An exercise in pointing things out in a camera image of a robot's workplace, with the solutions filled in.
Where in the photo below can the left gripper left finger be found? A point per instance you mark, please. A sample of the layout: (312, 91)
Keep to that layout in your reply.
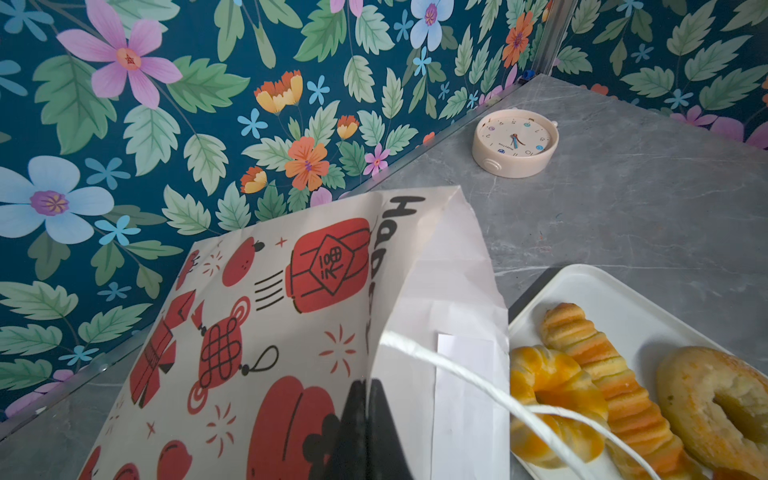
(348, 458)

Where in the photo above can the round fake bagel bread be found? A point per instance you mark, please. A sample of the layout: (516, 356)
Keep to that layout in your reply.
(717, 404)

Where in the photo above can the long twisted fake bread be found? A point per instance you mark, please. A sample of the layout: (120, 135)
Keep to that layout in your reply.
(632, 416)

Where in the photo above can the white red paper bag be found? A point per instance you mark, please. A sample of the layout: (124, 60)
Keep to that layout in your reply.
(247, 368)

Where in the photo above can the beige round alarm clock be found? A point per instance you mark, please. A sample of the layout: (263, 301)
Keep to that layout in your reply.
(514, 143)

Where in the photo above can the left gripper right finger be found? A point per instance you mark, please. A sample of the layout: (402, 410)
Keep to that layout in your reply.
(385, 455)

